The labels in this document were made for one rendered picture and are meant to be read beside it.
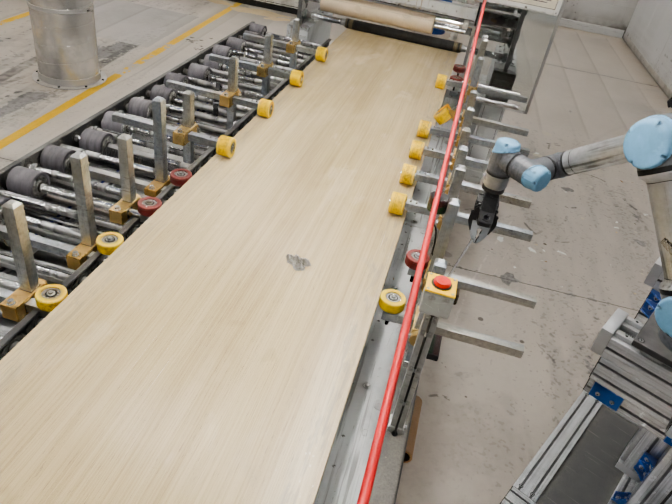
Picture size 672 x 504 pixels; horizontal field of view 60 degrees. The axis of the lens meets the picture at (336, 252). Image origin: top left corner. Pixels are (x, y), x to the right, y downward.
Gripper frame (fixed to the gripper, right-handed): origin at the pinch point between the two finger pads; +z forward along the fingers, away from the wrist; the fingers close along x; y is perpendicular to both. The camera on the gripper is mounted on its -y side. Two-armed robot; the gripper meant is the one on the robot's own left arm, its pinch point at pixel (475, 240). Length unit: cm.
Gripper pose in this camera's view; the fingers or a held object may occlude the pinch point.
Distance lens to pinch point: 197.8
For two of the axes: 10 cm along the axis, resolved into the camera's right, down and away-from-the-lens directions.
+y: 2.7, -5.3, 8.0
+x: -9.5, -2.7, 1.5
